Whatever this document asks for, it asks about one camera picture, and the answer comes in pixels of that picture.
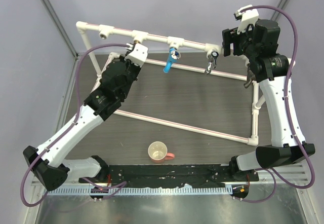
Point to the dark bronze lever faucet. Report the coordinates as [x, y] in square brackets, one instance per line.
[250, 78]

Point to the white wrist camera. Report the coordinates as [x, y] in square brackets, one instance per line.
[246, 18]
[137, 54]

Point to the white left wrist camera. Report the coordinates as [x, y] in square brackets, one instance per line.
[137, 54]

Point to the slotted cable duct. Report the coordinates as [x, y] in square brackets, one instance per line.
[83, 190]

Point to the blue plastic faucet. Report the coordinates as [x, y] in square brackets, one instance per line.
[174, 55]

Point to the pink mug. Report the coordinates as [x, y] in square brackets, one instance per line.
[158, 152]

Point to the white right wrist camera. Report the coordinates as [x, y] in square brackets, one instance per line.
[246, 18]

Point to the chrome faucet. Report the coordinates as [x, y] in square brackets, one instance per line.
[212, 62]

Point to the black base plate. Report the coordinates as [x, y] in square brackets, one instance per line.
[172, 176]

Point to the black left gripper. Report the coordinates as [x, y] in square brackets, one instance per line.
[128, 63]

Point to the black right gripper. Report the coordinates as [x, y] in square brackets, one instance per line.
[228, 37]

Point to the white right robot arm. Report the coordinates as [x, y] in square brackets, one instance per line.
[288, 145]

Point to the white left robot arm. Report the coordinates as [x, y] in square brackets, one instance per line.
[48, 161]

